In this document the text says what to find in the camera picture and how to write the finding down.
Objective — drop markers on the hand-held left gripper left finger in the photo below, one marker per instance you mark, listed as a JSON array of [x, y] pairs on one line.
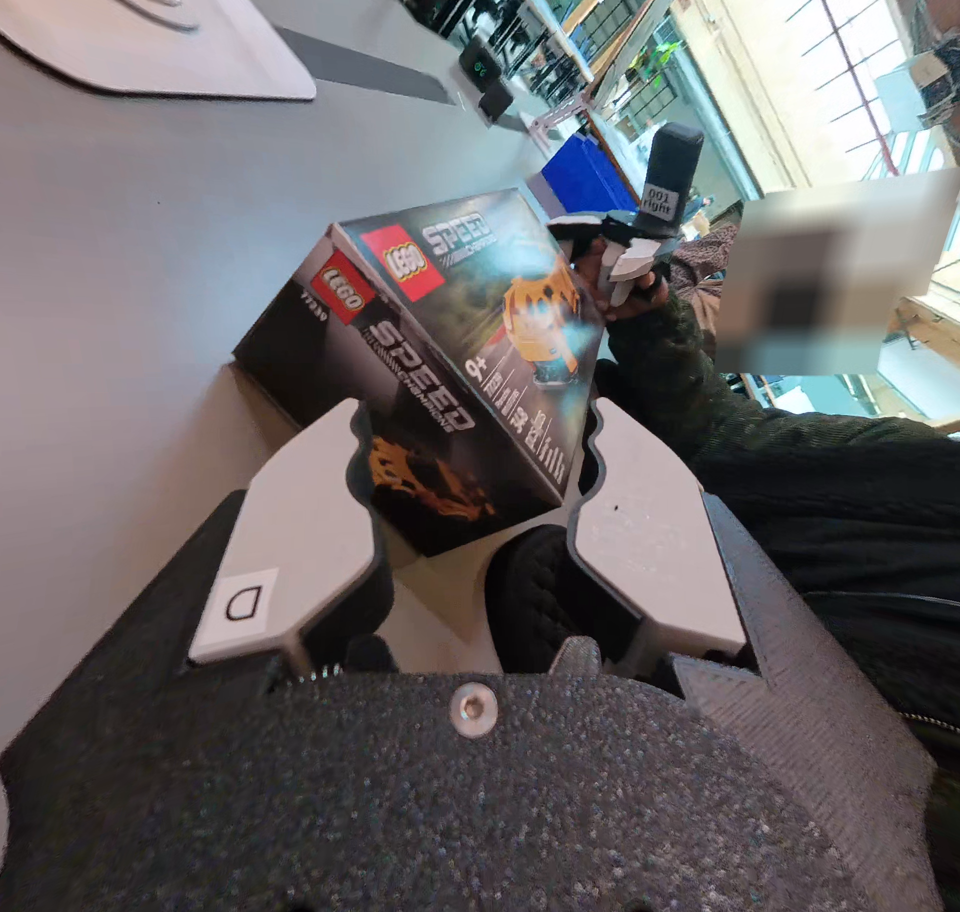
[[300, 529]]

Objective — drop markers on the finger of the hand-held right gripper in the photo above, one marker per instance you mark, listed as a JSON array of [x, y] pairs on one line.
[[613, 274], [637, 258]]

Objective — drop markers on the person's right hand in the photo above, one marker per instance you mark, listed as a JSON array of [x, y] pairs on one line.
[[589, 271]]

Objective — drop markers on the potted plant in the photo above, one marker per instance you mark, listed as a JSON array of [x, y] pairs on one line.
[[660, 61]]

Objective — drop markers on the black device with green display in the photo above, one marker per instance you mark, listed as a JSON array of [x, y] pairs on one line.
[[480, 64]]

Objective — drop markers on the person's dark jacket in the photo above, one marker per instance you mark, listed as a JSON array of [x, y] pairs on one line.
[[885, 649]]

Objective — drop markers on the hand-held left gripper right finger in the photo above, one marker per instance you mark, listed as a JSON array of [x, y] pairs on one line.
[[652, 537]]

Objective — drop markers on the large window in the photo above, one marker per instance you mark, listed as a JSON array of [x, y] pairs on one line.
[[847, 49]]

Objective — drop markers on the white monitor stand base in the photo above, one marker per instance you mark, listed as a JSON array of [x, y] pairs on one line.
[[187, 34]]

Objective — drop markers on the grey desk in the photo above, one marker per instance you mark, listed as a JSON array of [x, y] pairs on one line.
[[150, 267]]

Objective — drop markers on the person's right forearm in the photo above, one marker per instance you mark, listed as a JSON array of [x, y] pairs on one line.
[[750, 439]]

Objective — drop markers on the toy car brick set box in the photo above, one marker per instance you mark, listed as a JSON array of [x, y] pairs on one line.
[[442, 342]]

